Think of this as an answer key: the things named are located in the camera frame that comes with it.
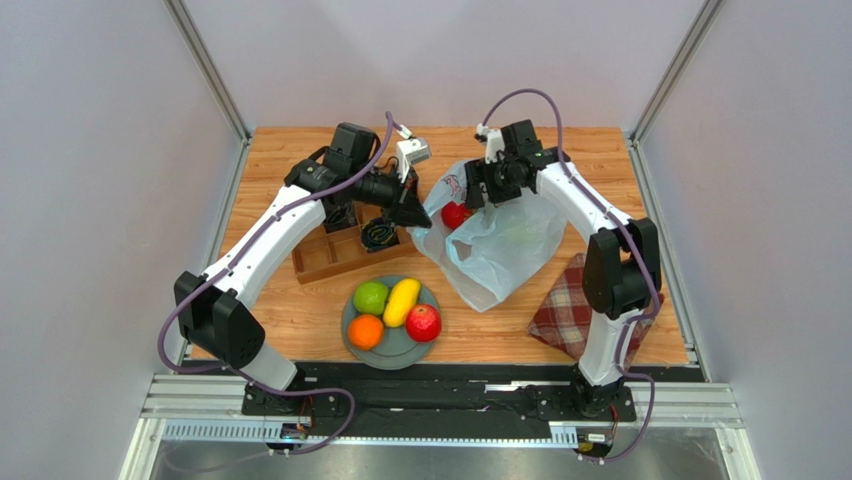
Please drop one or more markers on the red plaid cloth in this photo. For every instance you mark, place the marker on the red plaid cloth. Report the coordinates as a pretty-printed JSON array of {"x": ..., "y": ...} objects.
[{"x": 563, "y": 319}]

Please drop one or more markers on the fake orange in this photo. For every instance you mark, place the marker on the fake orange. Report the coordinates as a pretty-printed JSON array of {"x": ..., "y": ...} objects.
[{"x": 365, "y": 332}]

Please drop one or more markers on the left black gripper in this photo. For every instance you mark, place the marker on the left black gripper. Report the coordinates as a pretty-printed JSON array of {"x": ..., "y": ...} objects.
[{"x": 408, "y": 193}]

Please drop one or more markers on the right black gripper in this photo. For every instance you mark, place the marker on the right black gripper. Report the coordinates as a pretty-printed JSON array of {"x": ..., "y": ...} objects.
[{"x": 485, "y": 176}]

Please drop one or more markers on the fake red pomegranate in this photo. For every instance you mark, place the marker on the fake red pomegranate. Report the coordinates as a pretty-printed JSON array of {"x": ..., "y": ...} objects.
[{"x": 423, "y": 323}]

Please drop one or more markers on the fake red apple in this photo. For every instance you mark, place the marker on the fake red apple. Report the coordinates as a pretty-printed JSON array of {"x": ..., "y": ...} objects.
[{"x": 454, "y": 214}]

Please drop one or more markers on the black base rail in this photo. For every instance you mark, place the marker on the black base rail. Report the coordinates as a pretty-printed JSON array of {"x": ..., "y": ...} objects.
[{"x": 438, "y": 401}]

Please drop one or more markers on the light blue plastic bag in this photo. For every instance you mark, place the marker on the light blue plastic bag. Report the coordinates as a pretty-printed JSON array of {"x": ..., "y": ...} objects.
[{"x": 495, "y": 251}]

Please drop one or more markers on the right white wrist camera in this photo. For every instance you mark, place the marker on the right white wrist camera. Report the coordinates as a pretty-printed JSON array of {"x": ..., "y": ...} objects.
[{"x": 493, "y": 141}]

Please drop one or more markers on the grey round plate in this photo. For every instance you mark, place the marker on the grey round plate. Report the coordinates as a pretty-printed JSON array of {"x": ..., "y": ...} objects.
[{"x": 397, "y": 350}]

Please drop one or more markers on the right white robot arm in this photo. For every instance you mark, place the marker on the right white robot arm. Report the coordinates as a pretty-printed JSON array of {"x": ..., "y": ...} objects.
[{"x": 621, "y": 277}]

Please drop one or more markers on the fake yellow mango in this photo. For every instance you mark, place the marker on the fake yellow mango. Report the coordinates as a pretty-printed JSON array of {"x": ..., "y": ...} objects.
[{"x": 403, "y": 297}]

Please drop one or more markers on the black patterned rolled sock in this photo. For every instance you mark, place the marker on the black patterned rolled sock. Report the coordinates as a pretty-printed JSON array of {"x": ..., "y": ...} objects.
[{"x": 378, "y": 234}]

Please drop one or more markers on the wooden compartment tray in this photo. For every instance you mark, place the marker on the wooden compartment tray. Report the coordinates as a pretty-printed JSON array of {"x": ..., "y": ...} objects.
[{"x": 322, "y": 255}]

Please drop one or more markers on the fake green apple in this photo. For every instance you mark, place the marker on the fake green apple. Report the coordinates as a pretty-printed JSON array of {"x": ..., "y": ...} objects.
[{"x": 370, "y": 298}]

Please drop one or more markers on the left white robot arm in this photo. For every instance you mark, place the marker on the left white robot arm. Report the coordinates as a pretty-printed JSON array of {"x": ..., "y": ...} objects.
[{"x": 213, "y": 309}]

